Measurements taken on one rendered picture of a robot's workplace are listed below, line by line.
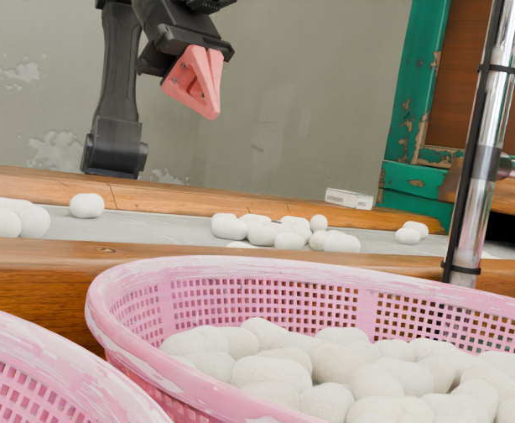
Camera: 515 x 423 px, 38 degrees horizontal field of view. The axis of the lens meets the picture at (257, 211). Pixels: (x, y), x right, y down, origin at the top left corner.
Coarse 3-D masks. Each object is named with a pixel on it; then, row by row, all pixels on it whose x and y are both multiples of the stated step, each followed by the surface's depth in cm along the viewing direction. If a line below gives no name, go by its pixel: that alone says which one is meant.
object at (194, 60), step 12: (192, 48) 80; (204, 48) 81; (180, 60) 81; (192, 60) 80; (204, 60) 81; (168, 72) 83; (180, 72) 83; (192, 72) 82; (204, 72) 80; (168, 84) 83; (180, 84) 83; (204, 84) 80; (180, 96) 82; (204, 96) 88; (192, 108) 82; (204, 108) 80; (216, 108) 80
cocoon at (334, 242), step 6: (330, 234) 67; (336, 234) 67; (324, 240) 67; (330, 240) 66; (336, 240) 66; (342, 240) 66; (348, 240) 67; (354, 240) 67; (324, 246) 67; (330, 246) 66; (336, 246) 66; (342, 246) 66; (348, 246) 67; (354, 246) 67; (360, 246) 68; (348, 252) 67; (354, 252) 67
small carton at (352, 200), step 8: (328, 192) 106; (336, 192) 105; (344, 192) 104; (352, 192) 106; (328, 200) 106; (336, 200) 105; (344, 200) 104; (352, 200) 103; (360, 200) 103; (368, 200) 104; (360, 208) 103; (368, 208) 104
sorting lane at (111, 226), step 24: (72, 216) 66; (120, 216) 71; (144, 216) 75; (168, 216) 78; (96, 240) 55; (120, 240) 56; (144, 240) 58; (168, 240) 61; (192, 240) 63; (216, 240) 65; (240, 240) 68; (360, 240) 86; (384, 240) 91; (432, 240) 102
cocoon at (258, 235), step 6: (252, 228) 66; (258, 228) 66; (264, 228) 66; (270, 228) 67; (252, 234) 66; (258, 234) 65; (264, 234) 66; (270, 234) 66; (276, 234) 67; (252, 240) 66; (258, 240) 65; (264, 240) 66; (270, 240) 66
